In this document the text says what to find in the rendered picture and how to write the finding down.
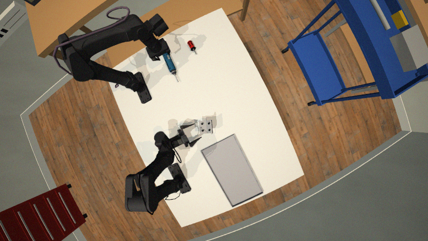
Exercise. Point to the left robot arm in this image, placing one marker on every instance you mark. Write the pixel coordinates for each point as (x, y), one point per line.
(77, 54)

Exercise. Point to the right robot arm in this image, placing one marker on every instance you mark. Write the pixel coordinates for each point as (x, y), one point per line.
(154, 194)

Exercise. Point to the red hand screwdriver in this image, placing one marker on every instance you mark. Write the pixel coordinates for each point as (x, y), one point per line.
(191, 45)

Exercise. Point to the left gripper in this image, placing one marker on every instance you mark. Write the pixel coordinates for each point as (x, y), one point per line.
(158, 49)

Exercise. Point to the grey l-shaped bracket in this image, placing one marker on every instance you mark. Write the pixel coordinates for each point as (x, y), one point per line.
(205, 127)

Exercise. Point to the dark blue electric screwdriver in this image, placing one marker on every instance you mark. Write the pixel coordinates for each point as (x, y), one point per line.
(170, 64)

